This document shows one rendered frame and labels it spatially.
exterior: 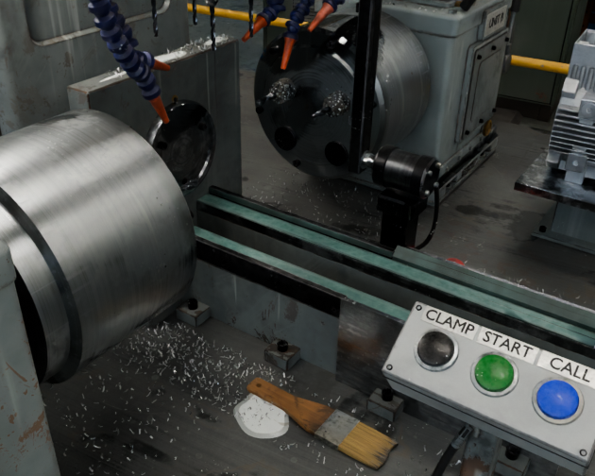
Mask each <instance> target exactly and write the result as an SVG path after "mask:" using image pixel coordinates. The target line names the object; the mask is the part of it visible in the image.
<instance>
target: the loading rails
mask: <svg viewBox="0 0 595 476"><path fill-rule="evenodd" d="M196 214H197V227H196V226H194V229H195V239H196V268H195V275H194V278H193V281H192V283H191V286H190V287H189V289H188V291H187V292H186V294H185V295H184V296H183V297H182V298H181V299H182V304H180V305H179V306H178V307H177V309H176V313H177V319H180V320H182V321H184V322H186V323H188V324H190V325H192V326H194V327H198V326H199V325H200V324H201V323H203V322H204V321H205V320H207V319H208V318H209V317H210V316H211V317H213V318H215V319H217V320H220V321H222V322H224V323H226V324H228V325H230V326H232V327H234V328H236V329H238V330H240V331H242V332H245V333H248V334H250V335H252V336H254V337H256V338H258V339H260V340H263V341H265V342H266V343H268V344H270V345H269V346H268V347H267V348H266V349H265V350H264V360H265V361H267V362H268V363H270V364H272V365H274V366H277V367H279V368H281V369H283V370H285V371H287V370H289V369H290V368H291V367H292V366H293V365H294V364H295V363H296V362H297V361H298V360H299V359H302V360H305V361H307V362H309V363H311V364H313V365H315V366H319V367H321V368H323V369H325V370H327V371H329V372H330V373H333V374H335V380H336V381H338V382H340V383H343V384H345V385H347V386H349V387H351V388H353V389H356V390H358V391H360V392H362V393H364V394H366V395H368V396H369V398H368V399H367V405H366V409H367V411H370V412H372V413H374V414H376V415H378V416H380V417H383V418H385V419H387V420H389V421H391V422H394V421H395V420H396V419H397V418H398V416H399V415H400V413H401V412H403V413H406V414H408V415H410V416H412V417H415V418H417V419H419V420H422V421H424V422H426V423H428V424H430V425H432V426H434V427H435V428H438V429H440V430H442V431H444V432H446V433H448V434H451V435H454V436H456V435H457V433H458V432H459V431H460V430H461V428H462V427H463V426H464V424H466V422H465V421H463V420H460V419H458V418H456V417H454V416H450V415H448V414H446V413H444V412H442V411H440V410H437V409H435V408H433V407H432V406H430V405H427V404H425V403H423V402H421V401H419V400H417V399H413V398H411V397H409V396H407V395H404V394H402V393H401V392H399V391H397V390H394V389H393V388H392V387H391V386H390V384H389V382H388V381H387V379H386V378H385V377H383V376H382V374H383V372H382V369H383V366H384V364H385V362H386V360H387V358H388V356H389V354H390V352H391V350H392V348H393V347H394V345H395V343H396V341H397V339H398V337H399V335H400V332H401V330H402V328H403V326H404V324H405V322H406V320H407V318H408V316H409V314H410V313H411V311H412V309H413V307H414V305H415V303H416V302H417V301H418V302H421V303H424V304H426V305H429V306H431V307H434V308H436V309H438V310H441V311H443V312H446V313H449V314H451V315H455V316H458V317H461V318H463V319H465V320H467V321H470V322H473V323H475V324H478V325H480V326H483V327H486V328H488V329H490V330H492V331H495V332H499V333H502V334H504V335H507V336H510V337H512V338H515V339H517V340H519V341H522V342H524V343H527V344H529V345H532V346H535V347H537V348H540V349H544V350H547V351H548V352H551V353H553V354H556V355H559V356H561V357H564V358H566V359H569V360H572V361H573V362H576V363H578V364H581V365H584V366H588V367H590V368H593V369H595V311H593V310H590V309H588V308H586V307H583V306H580V305H577V304H574V303H571V302H568V301H565V300H563V299H561V298H558V297H553V296H550V295H547V294H544V293H541V292H538V291H537V290H534V289H531V288H528V287H525V286H522V285H519V284H516V283H513V282H511V281H509V280H504V279H501V278H498V277H495V276H492V275H489V274H487V273H485V272H482V271H479V270H476V269H473V268H470V267H467V266H464V265H462V264H459V263H455V262H452V261H449V260H446V259H443V258H440V257H438V256H435V255H433V254H430V253H427V252H424V251H421V250H418V249H415V248H413V247H410V246H406V245H403V244H398V245H397V247H396V249H394V248H392V247H389V246H384V245H381V244H378V243H376V242H373V241H370V240H367V239H365V238H362V237H360V236H357V235H354V234H351V233H348V232H345V231H343V230H340V229H336V228H333V227H330V226H327V225H325V224H322V223H319V222H316V221H314V220H311V219H309V218H306V217H303V216H300V215H297V214H294V213H292V212H288V211H285V210H282V209H279V208H276V207H274V206H271V205H268V204H265V203H262V202H260V201H258V200H255V199H252V198H249V197H246V196H243V195H239V194H236V193H234V192H231V191H228V190H225V189H223V188H220V187H217V186H214V185H212V186H210V187H209V193H208V194H206V195H204V196H203V197H201V198H199V199H198V200H197V201H196ZM560 467H561V466H559V465H557V464H556V463H554V462H552V461H549V460H547V459H545V458H543V457H541V456H538V455H536V454H534V453H532V452H530V451H528V450H525V449H523V448H521V447H519V446H516V445H514V444H512V443H510V442H508V441H506V440H502V442H501V449H500V453H499V457H498V460H497V464H496V467H495V472H497V473H499V474H500V475H502V476H525V474H526V472H527V470H528V471H530V472H532V473H534V474H536V475H538V476H556V474H557V472H558V470H559V469H560Z"/></svg>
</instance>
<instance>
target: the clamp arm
mask: <svg viewBox="0 0 595 476"><path fill-rule="evenodd" d="M382 3H383V0H359V2H358V3H356V12H358V26H357V41H356V55H355V69H354V83H353V97H352V112H351V116H350V117H349V118H348V123H349V124H350V125H351V126H350V140H349V154H348V171H349V172H350V173H354V174H357V175H359V174H361V173H362V172H364V171H365V170H366V169H367V168H368V167H367V166H366V165H363V163H365V164H366V163H367V159H364V156H365V157H369V156H370V155H371V154H372V153H370V152H369V150H370V139H371V128H372V116H373V105H374V94H375V83H376V72H377V60H378V49H379V38H380V26H381V15H382ZM367 153H369V154H367Z"/></svg>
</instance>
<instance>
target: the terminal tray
mask: <svg viewBox="0 0 595 476"><path fill-rule="evenodd" d="M590 30H592V29H586V30H585V31H584V33H583V34H582V35H581V36H580V37H579V39H578V40H577V41H576V42H575V43H574V46H573V50H572V54H571V59H570V63H569V72H568V76H567V78H573V79H578V80H580V82H579V88H578V90H580V89H582V88H585V90H586V91H589V90H590V89H592V90H593V92H594V93H595V32H590ZM593 31H595V30H593ZM583 42H586V43H583Z"/></svg>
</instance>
